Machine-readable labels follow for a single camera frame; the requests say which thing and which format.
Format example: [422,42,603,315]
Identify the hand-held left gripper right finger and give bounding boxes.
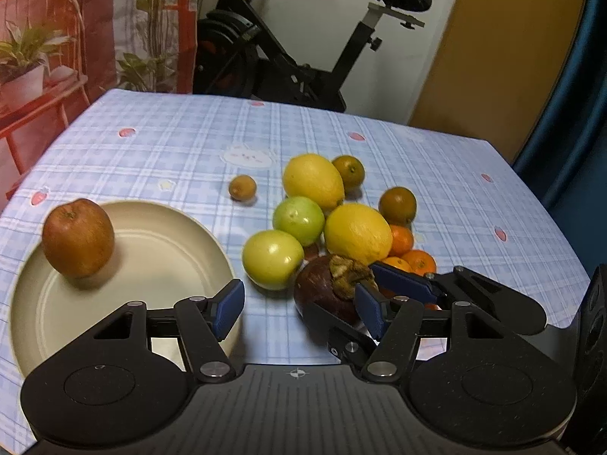
[353,283,522,384]

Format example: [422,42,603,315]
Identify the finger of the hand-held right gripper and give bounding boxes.
[300,301,380,371]
[371,262,513,328]

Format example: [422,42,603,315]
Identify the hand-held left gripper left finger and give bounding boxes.
[71,279,246,384]

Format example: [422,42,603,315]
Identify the dark purple mangosteen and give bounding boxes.
[293,254,380,325]

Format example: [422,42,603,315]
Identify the yellow lemon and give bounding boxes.
[324,204,393,266]
[283,154,345,210]

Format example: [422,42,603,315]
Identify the yellow-green jujube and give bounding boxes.
[242,230,305,291]

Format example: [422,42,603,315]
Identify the dark brownish orange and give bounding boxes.
[378,187,417,225]

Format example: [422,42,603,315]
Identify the cream round plate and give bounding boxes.
[9,200,238,380]

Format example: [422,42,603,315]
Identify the green apple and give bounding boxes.
[272,196,326,240]

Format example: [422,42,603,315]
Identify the greenish yellow orange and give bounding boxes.
[331,155,366,193]

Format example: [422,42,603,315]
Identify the small brownish round fruit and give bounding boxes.
[229,175,258,202]

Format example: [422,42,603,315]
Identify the red apple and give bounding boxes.
[42,198,116,279]

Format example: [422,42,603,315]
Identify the blue plaid tablecloth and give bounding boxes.
[0,88,589,451]

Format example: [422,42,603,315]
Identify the blue curtain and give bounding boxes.
[512,0,607,257]

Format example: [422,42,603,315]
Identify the black exercise bike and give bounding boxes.
[192,0,433,113]

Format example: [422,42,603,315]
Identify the yellow wooden door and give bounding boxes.
[409,0,591,162]

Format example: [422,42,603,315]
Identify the printed red chair backdrop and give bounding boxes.
[0,0,204,209]

